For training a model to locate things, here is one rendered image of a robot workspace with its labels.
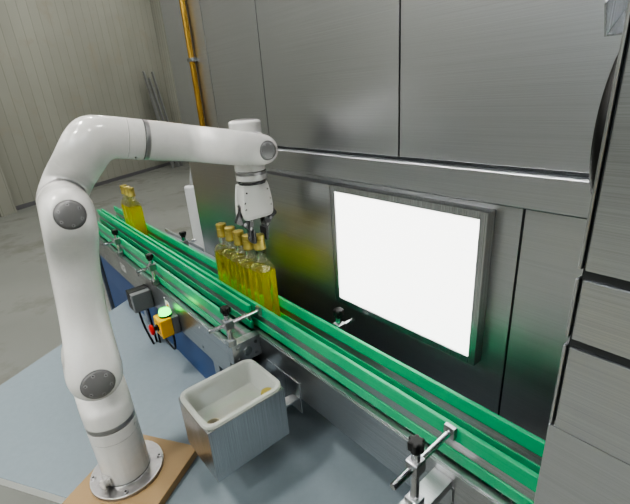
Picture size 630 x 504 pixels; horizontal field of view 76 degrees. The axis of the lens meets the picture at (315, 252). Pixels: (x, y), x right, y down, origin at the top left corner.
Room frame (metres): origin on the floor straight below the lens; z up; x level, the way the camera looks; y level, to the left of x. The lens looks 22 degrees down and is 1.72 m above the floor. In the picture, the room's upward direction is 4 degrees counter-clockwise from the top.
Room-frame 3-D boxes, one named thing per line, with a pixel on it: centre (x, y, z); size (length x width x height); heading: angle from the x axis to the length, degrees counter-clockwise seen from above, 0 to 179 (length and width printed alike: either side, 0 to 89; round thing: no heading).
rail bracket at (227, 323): (1.01, 0.24, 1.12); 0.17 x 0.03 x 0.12; 129
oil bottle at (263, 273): (1.11, 0.16, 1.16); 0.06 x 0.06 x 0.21; 39
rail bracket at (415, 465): (0.51, -0.16, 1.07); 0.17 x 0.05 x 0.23; 129
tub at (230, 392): (0.86, 0.25, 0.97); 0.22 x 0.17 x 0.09; 129
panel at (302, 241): (1.06, -0.05, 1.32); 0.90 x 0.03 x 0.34; 39
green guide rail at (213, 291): (1.75, 0.76, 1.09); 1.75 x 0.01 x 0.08; 39
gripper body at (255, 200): (1.11, 0.16, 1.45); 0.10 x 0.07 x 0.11; 130
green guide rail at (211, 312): (1.71, 0.82, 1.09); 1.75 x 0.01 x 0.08; 39
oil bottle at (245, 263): (1.15, 0.20, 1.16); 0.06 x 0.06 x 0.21; 39
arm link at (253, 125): (1.11, 0.16, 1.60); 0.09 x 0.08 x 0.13; 34
